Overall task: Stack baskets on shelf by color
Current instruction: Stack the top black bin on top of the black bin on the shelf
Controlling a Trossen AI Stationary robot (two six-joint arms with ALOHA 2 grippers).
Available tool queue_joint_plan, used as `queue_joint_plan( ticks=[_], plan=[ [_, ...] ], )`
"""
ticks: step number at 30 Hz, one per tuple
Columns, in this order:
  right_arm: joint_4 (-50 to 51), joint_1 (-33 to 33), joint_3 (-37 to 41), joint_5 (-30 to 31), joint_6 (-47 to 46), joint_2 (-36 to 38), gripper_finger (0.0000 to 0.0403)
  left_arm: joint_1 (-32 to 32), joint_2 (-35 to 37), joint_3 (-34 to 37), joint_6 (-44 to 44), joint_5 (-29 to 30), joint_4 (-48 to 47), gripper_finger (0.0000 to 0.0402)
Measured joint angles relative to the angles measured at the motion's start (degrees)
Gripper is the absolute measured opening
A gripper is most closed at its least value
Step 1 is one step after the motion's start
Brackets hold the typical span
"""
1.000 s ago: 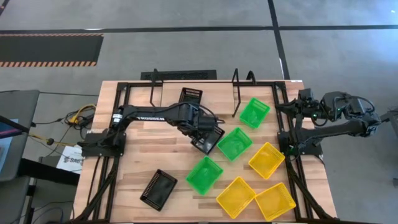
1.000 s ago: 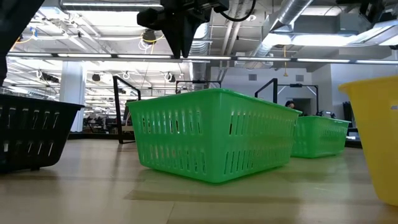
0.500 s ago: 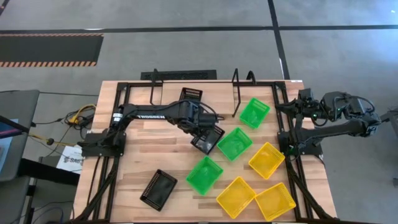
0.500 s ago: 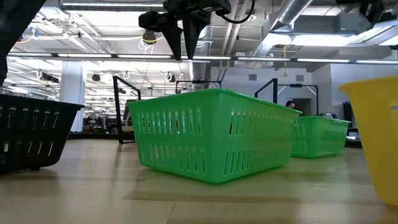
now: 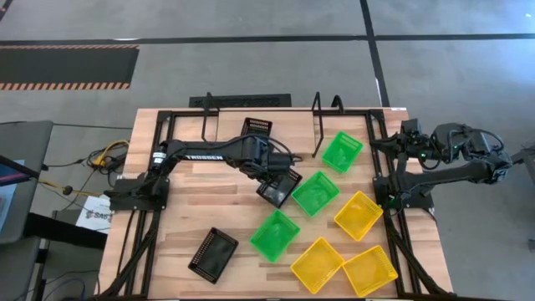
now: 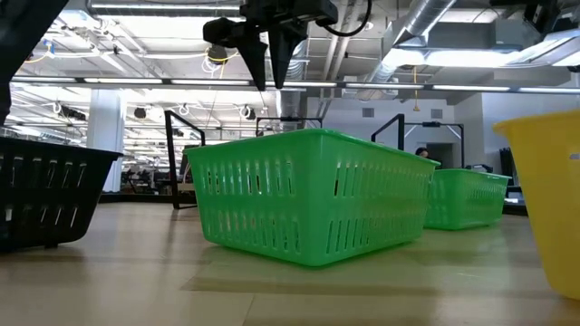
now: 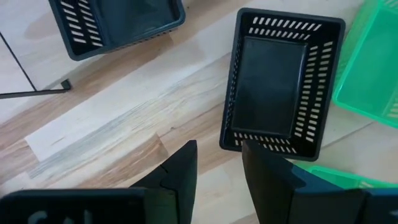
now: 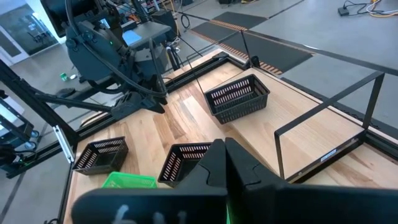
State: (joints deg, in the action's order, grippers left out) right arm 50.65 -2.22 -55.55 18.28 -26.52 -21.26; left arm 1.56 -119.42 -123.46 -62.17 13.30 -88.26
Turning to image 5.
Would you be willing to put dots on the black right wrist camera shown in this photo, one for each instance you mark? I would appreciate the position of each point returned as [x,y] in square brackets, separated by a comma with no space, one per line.
[411,125]

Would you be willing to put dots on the grey side table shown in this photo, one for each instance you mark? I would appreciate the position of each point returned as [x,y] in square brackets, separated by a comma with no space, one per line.
[25,142]

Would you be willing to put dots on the white printed paper sheet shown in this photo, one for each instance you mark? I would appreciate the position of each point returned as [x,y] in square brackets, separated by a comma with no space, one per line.
[95,213]

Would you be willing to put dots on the yellow plastic slotted basket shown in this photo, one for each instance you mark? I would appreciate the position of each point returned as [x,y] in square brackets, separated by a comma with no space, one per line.
[370,270]
[317,264]
[358,215]

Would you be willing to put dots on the green plastic slotted basket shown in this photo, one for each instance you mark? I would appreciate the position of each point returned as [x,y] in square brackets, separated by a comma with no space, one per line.
[274,235]
[342,151]
[315,193]

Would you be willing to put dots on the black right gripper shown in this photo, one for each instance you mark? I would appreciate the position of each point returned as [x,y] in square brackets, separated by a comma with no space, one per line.
[414,144]

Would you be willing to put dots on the black floor beam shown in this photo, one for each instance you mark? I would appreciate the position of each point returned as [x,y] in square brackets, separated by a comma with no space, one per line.
[62,232]

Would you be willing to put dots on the grey metal stand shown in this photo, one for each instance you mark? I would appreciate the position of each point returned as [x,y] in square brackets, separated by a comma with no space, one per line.
[524,161]

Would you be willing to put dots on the blue screen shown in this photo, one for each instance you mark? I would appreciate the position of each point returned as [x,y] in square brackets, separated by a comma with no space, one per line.
[7,192]

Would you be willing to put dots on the black hazard-striped floor mat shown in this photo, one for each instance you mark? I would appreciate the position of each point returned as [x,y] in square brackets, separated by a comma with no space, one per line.
[62,67]

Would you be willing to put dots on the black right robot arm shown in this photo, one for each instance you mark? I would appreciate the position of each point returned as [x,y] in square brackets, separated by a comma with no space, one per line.
[460,171]

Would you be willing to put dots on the black plastic slotted basket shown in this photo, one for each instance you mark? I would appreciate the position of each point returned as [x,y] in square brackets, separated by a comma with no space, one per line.
[279,188]
[213,255]
[256,126]

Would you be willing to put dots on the black metal rig frame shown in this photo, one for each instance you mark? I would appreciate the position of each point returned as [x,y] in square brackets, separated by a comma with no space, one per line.
[355,113]

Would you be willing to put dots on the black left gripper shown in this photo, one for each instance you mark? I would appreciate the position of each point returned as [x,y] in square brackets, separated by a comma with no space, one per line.
[280,161]

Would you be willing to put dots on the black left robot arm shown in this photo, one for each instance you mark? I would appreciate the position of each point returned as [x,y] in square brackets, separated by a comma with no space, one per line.
[200,152]

